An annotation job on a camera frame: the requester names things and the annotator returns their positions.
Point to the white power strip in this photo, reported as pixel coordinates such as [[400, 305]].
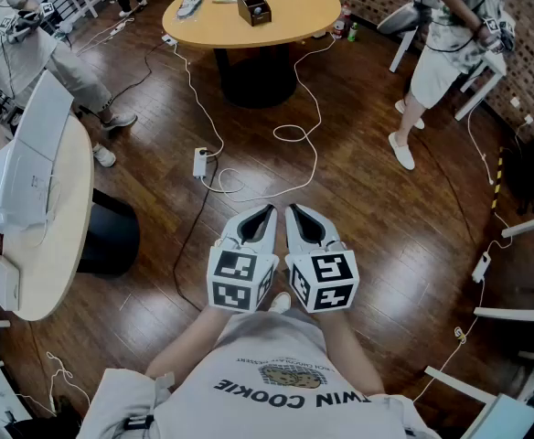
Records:
[[199, 163], [118, 28], [481, 268]]

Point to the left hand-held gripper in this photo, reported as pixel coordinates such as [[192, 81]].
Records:
[[230, 286]]

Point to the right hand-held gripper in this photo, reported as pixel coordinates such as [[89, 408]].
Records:
[[328, 281]]

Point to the green bottle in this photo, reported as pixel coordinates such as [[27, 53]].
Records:
[[352, 32]]

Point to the white frame desk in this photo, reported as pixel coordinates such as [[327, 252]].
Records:
[[514, 313]]

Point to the red label bottle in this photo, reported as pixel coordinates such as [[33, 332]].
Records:
[[340, 25]]

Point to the brown wooden organizer box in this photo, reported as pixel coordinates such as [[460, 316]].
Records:
[[251, 9]]

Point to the person's white shoe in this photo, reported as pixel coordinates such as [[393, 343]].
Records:
[[280, 302]]

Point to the small white flat box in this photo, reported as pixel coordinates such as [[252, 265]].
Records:
[[4, 284]]

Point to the yellow black striped strip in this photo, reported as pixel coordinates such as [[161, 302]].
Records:
[[498, 176]]

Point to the person's white printed shirt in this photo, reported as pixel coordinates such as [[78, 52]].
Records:
[[258, 410]]

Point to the grey chair seat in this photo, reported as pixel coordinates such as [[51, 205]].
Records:
[[399, 18]]

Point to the white side table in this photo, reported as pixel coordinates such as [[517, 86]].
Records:
[[482, 89]]

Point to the printed insole in plastic bag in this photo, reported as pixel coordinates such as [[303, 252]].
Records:
[[189, 5]]

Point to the person's left forearm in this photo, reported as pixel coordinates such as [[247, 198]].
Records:
[[189, 341]]

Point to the round yellow wooden table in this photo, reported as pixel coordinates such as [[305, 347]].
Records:
[[294, 16]]

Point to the person's right forearm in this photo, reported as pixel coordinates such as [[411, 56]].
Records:
[[354, 350]]

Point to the round pale wooden table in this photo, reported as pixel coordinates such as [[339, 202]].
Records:
[[66, 254]]

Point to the large white cardboard box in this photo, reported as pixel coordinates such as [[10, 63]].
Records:
[[24, 167]]

